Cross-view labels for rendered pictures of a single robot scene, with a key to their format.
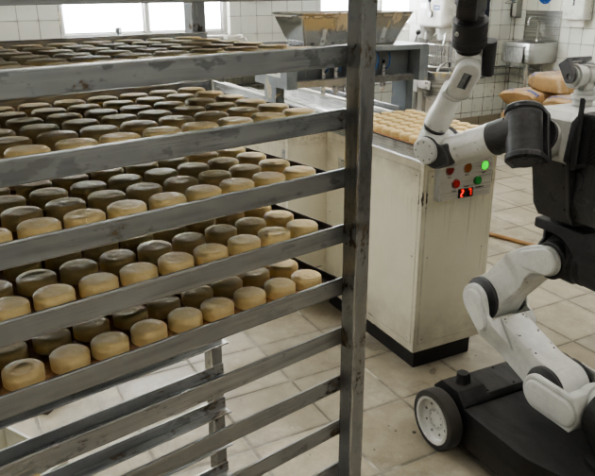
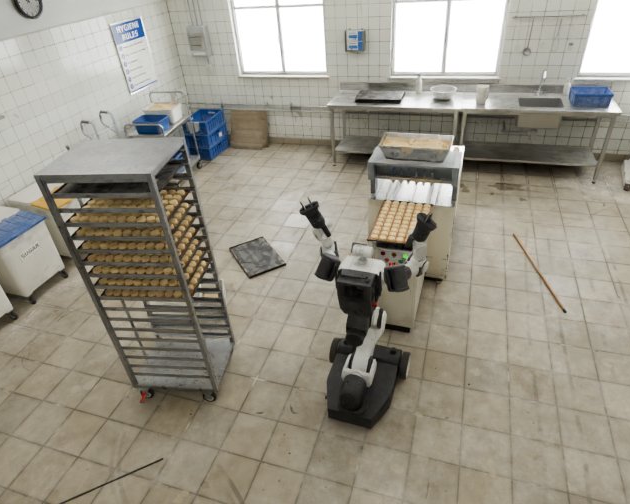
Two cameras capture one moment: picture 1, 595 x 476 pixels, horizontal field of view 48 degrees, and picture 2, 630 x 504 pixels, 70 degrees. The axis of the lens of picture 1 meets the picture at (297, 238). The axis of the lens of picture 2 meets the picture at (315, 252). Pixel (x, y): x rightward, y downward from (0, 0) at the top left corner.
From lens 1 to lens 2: 2.55 m
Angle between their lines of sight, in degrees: 45
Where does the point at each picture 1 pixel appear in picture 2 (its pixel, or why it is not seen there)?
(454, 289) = (394, 303)
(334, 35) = (401, 155)
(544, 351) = (362, 349)
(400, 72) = (446, 177)
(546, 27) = not seen: outside the picture
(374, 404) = (339, 332)
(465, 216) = not seen: hidden behind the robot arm
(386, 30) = (435, 156)
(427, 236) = not seen: hidden behind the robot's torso
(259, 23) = (522, 70)
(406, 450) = (324, 355)
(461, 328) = (400, 321)
